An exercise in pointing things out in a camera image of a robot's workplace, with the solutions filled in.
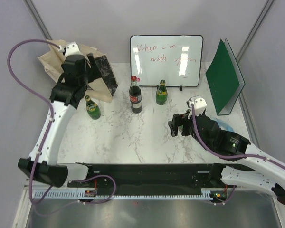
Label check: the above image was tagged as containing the green perrier bottle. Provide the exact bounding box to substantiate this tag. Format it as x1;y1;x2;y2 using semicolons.
84;95;101;120
156;79;168;105

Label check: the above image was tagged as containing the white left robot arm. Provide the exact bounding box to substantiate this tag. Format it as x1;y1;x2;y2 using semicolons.
18;54;100;187

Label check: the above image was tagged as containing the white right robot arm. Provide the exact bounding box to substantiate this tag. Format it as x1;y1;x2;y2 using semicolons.
168;113;285;205

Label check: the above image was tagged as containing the beige canvas tote bag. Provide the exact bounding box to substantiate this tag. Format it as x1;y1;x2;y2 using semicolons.
38;44;118;103

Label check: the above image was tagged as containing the light blue face mask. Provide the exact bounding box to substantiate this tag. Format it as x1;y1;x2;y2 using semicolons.
211;117;234;132

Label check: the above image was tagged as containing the Coca-Cola glass bottle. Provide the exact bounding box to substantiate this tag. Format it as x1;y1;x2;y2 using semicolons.
129;76;143;114

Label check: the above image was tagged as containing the green folder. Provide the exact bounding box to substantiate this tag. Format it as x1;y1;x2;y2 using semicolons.
206;39;245;115

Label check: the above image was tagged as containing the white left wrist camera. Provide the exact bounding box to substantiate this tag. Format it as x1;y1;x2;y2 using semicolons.
59;42;83;57

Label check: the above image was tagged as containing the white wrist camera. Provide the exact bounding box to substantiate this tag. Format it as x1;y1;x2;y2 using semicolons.
59;42;83;57
186;95;207;118

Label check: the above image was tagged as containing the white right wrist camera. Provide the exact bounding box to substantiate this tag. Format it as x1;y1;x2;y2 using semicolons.
186;95;207;118

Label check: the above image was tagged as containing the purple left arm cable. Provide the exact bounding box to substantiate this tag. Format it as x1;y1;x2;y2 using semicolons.
8;39;62;205

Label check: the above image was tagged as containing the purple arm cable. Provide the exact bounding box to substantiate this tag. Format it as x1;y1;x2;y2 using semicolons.
191;103;285;176
8;39;62;205

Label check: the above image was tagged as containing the small whiteboard black frame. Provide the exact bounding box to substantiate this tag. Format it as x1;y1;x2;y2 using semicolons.
130;35;204;87

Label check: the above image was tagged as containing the white slotted cable duct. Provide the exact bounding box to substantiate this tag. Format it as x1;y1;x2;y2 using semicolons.
33;189;227;200

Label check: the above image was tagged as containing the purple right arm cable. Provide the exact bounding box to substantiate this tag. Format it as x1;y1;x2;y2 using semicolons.
191;103;285;176

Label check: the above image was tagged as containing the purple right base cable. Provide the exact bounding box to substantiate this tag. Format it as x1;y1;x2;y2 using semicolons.
210;185;236;206

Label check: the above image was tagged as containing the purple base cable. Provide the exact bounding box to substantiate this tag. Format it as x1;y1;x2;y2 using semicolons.
210;185;236;206
34;175;116;216

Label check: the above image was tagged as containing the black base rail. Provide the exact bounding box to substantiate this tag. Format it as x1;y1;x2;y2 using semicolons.
66;162;259;197

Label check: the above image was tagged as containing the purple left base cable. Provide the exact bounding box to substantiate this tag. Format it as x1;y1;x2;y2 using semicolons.
34;175;116;216

